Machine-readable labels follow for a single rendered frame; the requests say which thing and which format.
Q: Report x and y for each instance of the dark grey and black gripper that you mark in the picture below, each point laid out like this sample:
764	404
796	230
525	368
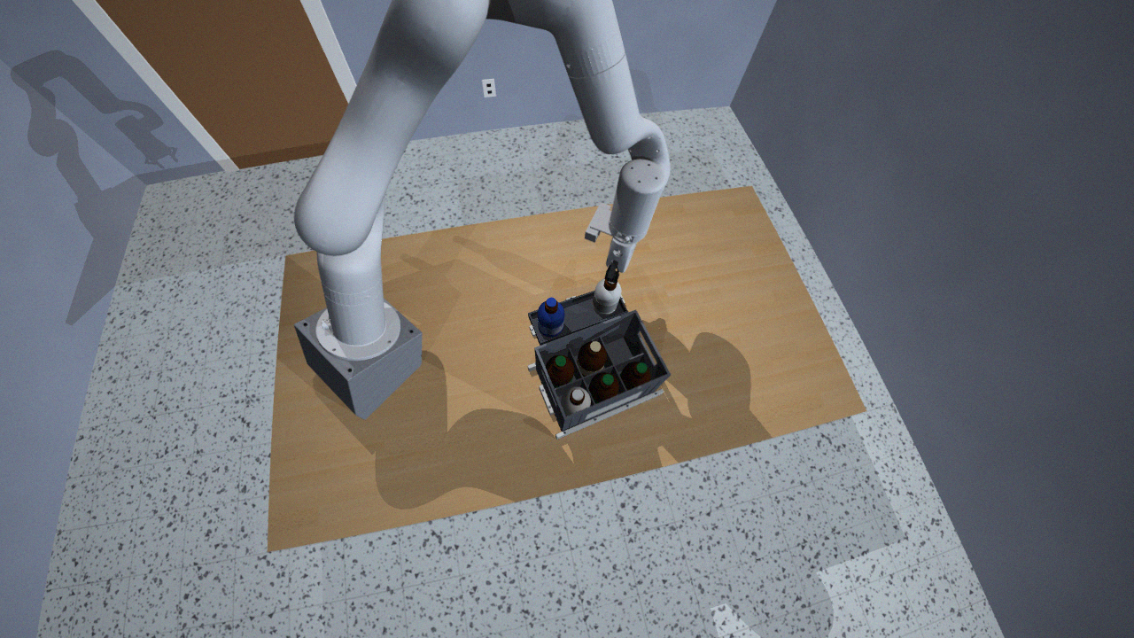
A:
618	257

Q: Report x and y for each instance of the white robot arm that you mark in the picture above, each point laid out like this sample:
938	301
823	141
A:
419	46

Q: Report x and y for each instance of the blue bottle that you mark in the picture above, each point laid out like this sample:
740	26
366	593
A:
550	318

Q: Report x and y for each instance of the white bottle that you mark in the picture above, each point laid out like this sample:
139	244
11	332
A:
606	297
572	400

